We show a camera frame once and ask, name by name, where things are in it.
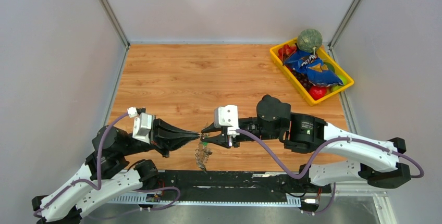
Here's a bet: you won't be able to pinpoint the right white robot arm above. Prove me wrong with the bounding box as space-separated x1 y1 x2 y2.
202 95 412 192

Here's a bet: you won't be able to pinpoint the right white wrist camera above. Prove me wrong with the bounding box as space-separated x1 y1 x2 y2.
213 105 239 137

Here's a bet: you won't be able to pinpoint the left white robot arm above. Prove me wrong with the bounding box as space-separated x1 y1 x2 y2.
32 113 201 223

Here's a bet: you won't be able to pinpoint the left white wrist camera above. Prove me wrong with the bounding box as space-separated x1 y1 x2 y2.
132 113 156 144

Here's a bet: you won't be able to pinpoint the white slotted cable duct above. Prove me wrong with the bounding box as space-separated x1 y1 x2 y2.
107 192 302 207

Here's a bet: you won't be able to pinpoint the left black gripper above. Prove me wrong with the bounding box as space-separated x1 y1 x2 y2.
120 113 201 157

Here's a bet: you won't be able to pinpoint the green fruit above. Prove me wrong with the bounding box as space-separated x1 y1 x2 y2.
331 74 349 92

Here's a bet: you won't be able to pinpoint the strawberries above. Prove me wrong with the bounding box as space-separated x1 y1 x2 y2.
278 44 298 57

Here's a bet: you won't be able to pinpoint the blue snack bag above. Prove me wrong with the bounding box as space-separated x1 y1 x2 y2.
283 50 342 87

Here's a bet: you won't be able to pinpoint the red apple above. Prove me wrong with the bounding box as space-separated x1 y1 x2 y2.
309 86 328 101

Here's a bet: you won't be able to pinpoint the green melon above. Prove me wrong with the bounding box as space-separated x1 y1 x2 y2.
297 29 323 54

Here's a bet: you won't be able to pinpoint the dark grapes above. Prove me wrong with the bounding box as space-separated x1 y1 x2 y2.
291 70 313 92

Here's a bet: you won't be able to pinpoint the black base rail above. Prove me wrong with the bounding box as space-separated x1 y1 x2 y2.
141 170 332 204

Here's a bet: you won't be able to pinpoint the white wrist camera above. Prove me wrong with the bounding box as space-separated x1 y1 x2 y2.
132 113 156 144
213 105 239 137

